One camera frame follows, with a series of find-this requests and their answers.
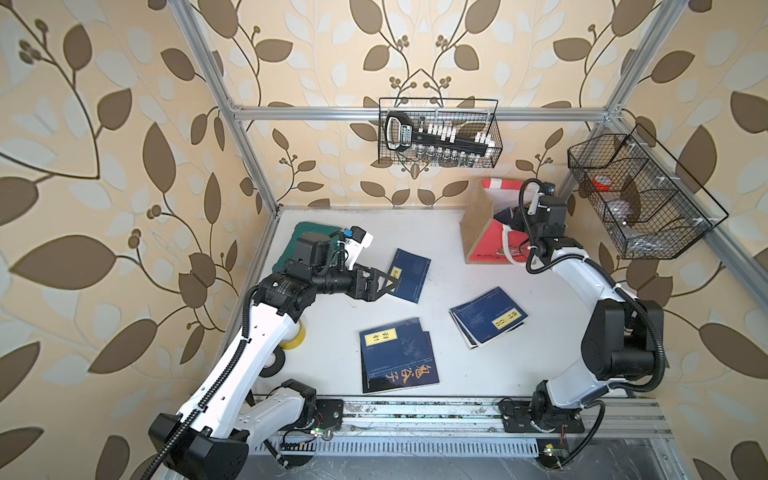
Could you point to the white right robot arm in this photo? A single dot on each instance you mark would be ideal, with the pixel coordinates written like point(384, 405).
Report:
point(622, 346)

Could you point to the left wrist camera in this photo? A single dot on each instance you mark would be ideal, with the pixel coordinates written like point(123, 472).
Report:
point(354, 241)

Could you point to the green plastic tool case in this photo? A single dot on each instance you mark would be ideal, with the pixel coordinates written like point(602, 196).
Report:
point(299, 230)

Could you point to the black wire basket back wall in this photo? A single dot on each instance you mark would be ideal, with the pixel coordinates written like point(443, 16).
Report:
point(468, 116)

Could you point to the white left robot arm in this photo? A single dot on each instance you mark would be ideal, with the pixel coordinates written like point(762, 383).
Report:
point(211, 436)

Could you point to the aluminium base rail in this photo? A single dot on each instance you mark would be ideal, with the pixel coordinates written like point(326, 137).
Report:
point(485, 426)

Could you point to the dark book large white characters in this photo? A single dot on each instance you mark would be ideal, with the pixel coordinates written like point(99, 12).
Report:
point(422, 373)

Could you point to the black wire basket wall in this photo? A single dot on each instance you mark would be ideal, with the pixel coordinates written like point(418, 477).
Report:
point(657, 208)
point(468, 116)

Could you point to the navy book yellow label front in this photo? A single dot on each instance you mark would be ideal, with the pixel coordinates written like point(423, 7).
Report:
point(387, 350)

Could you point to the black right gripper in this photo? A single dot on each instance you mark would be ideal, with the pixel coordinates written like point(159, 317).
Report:
point(522, 213)

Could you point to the red tape roll in basket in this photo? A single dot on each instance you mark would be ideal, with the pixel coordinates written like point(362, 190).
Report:
point(602, 183)

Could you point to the black wire basket right wall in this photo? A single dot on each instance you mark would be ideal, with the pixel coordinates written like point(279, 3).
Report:
point(657, 208)

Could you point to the yellow tape roll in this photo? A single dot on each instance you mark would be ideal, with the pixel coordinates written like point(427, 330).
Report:
point(294, 337)

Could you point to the navy book with yellow label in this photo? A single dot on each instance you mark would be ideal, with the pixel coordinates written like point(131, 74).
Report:
point(411, 271)

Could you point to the socket wrench set in basket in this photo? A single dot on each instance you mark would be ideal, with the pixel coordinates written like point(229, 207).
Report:
point(402, 134)

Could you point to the red and burlap canvas bag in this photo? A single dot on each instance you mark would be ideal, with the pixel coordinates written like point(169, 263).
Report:
point(488, 236)

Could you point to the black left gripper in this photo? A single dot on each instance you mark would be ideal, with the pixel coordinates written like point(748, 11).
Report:
point(367, 293)

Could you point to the black tape roll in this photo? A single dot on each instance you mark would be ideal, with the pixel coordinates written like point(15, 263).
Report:
point(274, 364)

